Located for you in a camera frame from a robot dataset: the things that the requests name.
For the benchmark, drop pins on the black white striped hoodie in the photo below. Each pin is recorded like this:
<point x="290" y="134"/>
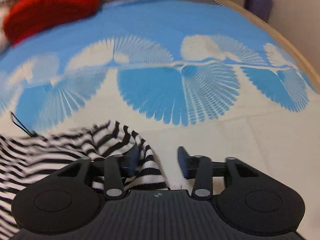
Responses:
<point x="27" y="160"/>

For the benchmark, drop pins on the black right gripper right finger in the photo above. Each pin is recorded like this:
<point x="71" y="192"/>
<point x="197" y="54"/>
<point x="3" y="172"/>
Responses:
<point x="244" y="197"/>

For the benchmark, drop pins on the blue white patterned bedspread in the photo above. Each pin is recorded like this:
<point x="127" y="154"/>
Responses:
<point x="193" y="73"/>

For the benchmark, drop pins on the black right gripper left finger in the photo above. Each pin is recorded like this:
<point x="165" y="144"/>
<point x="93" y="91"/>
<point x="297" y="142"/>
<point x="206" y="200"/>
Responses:
<point x="73" y="196"/>

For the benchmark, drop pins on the purple box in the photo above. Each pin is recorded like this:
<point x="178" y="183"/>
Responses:
<point x="260" y="8"/>

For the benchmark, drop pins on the red knitted blanket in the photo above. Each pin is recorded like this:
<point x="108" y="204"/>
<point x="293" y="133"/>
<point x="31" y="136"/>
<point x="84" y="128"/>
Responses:
<point x="28" y="17"/>

